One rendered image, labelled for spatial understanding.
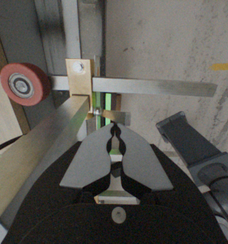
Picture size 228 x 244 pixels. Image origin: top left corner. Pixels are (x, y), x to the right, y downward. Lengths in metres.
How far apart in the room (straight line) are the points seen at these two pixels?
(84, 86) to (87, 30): 0.21
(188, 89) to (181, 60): 0.96
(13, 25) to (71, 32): 0.17
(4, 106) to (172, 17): 1.19
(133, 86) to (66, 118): 0.17
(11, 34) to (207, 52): 1.31
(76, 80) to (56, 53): 0.29
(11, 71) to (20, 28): 0.23
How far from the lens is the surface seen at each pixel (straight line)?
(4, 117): 0.35
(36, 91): 0.27
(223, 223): 0.92
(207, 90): 0.35
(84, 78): 0.26
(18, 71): 0.28
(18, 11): 0.51
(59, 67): 0.55
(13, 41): 0.46
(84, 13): 0.45
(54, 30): 0.56
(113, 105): 0.45
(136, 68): 1.14
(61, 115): 0.18
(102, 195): 0.61
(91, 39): 0.43
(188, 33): 1.29
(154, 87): 0.28
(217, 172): 1.00
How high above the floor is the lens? 1.12
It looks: 62 degrees down
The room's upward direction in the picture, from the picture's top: 179 degrees counter-clockwise
